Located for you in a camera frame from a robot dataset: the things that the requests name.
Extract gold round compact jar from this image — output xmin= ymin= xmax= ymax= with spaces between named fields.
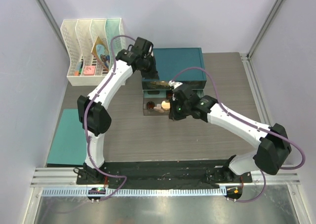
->
xmin=161 ymin=100 xmax=170 ymax=110

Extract small black jar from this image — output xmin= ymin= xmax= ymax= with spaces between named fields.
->
xmin=146 ymin=101 xmax=155 ymax=110

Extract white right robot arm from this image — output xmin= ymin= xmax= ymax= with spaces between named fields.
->
xmin=168 ymin=81 xmax=291 ymax=182

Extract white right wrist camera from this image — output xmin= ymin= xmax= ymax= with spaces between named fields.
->
xmin=168 ymin=80 xmax=183 ymax=90

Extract clear acrylic drawer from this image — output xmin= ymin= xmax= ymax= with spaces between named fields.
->
xmin=142 ymin=80 xmax=206 ymax=90
xmin=142 ymin=88 xmax=205 ymax=117

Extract triangular gold teal card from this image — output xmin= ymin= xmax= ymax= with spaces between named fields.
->
xmin=91 ymin=37 xmax=110 ymax=72

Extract white perforated file organizer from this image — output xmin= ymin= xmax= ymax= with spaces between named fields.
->
xmin=60 ymin=18 xmax=124 ymax=86

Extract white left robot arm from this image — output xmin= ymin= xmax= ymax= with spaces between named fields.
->
xmin=77 ymin=35 xmax=159 ymax=184

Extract teal drawer cabinet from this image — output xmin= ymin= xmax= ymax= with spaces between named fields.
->
xmin=142 ymin=47 xmax=205 ymax=83

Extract pink eraser block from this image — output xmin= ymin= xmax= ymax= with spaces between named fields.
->
xmin=82 ymin=65 xmax=96 ymax=76

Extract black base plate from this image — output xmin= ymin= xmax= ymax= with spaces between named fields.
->
xmin=73 ymin=160 xmax=252 ymax=189

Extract orange green markers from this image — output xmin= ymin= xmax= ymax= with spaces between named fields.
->
xmin=74 ymin=60 xmax=83 ymax=76

